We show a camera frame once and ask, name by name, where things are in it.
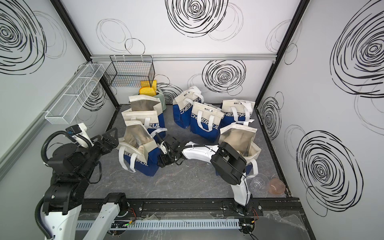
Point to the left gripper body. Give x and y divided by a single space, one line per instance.
102 149

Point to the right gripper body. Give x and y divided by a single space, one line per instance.
167 159

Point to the takeout bag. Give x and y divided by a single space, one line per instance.
206 121
241 138
138 150
183 104
237 111
149 111

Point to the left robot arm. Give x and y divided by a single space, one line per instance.
73 159

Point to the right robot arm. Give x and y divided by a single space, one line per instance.
228 163

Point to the clear plastic cup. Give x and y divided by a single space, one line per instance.
260 183

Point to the pink plastic cup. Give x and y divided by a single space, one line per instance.
276 187

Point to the white wire shelf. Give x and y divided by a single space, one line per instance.
74 97

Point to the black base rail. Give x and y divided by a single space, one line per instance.
227 207

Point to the grey cable duct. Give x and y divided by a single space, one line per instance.
194 224

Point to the black wire basket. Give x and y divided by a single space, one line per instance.
133 71

